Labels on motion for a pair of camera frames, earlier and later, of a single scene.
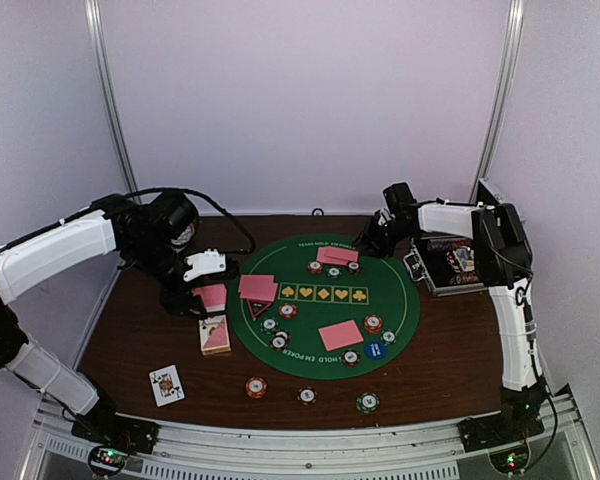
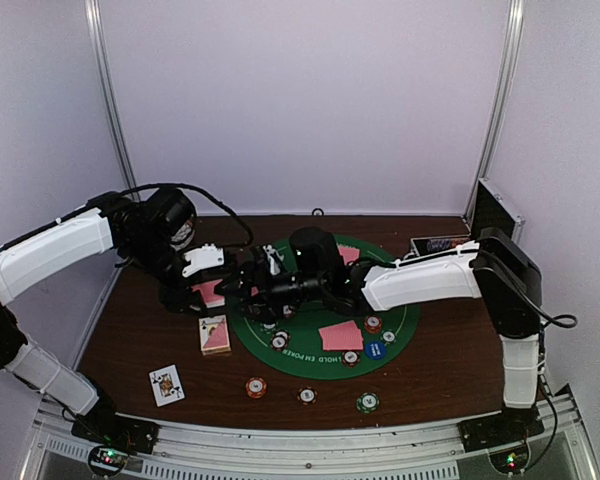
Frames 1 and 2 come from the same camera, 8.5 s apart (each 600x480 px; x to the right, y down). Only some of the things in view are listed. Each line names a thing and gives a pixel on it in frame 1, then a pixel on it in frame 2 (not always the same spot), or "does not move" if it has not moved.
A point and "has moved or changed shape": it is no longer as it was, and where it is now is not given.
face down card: (325, 258) has moved or changed shape
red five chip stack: (256, 387) does not move
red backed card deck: (214, 296) does not move
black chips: (280, 340) does not move
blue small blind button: (375, 349) does not move
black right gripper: (369, 235) -> (268, 311)
